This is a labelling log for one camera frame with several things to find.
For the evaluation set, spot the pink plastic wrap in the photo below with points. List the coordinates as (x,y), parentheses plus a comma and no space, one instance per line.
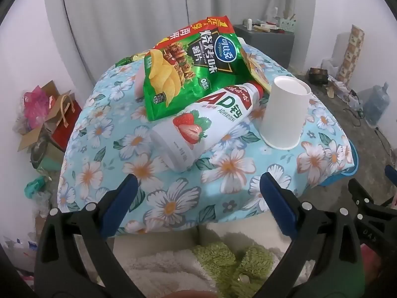
(35,105)

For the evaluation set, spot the small white bottle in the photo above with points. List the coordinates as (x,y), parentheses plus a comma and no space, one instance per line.
(249,24)

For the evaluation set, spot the white green desk organizer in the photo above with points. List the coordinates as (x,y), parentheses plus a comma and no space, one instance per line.
(287,23)

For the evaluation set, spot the brown cardboard box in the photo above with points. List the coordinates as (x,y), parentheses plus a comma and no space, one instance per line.
(31,136)

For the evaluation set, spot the red gift bag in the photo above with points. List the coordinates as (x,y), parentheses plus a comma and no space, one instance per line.
(66,124)

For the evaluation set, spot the white fluffy blanket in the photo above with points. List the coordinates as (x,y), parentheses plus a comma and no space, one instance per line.
(161,270)

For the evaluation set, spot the white strawberry drink bottle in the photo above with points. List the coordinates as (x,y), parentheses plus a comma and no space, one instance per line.
(186,142)

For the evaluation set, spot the dark brown box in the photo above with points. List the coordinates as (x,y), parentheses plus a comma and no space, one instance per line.
(318,75)

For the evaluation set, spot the white plastic bag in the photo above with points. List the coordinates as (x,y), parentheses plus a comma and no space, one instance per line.
(330,66)

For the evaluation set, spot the green crumpled cloth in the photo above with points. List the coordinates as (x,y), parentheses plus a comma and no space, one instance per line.
(35,187)

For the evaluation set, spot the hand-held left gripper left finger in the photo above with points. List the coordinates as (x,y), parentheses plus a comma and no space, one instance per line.
(124,192)

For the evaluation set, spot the blue water jug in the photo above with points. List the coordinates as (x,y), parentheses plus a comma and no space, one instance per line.
(377,104)

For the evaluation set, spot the grey cabinet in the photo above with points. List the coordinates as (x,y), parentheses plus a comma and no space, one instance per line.
(269,46)

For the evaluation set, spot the white curtain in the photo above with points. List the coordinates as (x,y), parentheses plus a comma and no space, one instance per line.
(124,21)

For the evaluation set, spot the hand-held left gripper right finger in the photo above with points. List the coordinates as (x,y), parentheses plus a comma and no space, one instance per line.
(276,198)

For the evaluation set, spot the floral tablecloth table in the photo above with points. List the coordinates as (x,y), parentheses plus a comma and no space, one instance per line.
(217,167)

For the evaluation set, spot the green yellow snack packet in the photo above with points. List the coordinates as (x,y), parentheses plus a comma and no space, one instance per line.
(127,60)

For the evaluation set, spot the green potato chips bag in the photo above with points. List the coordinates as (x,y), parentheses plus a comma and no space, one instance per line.
(192,68)

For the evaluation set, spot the checkered patterned paper roll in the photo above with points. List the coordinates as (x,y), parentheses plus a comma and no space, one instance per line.
(350,52)

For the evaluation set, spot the green fluffy slipper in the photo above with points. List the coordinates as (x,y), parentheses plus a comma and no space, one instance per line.
(214,264)
(254,270)

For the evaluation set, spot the pink printed blanket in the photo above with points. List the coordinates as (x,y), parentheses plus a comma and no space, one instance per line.
(378,273)

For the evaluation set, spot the white paper cup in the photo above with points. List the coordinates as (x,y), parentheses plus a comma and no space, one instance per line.
(282,115)

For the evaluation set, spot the teal box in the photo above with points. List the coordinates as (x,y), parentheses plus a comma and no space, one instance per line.
(51,160)

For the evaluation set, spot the pale pink paper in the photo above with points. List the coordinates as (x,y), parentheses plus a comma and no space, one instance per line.
(140,83)

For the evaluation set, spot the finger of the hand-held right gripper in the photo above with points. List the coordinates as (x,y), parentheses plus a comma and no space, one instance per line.
(391,175)
(361,189)

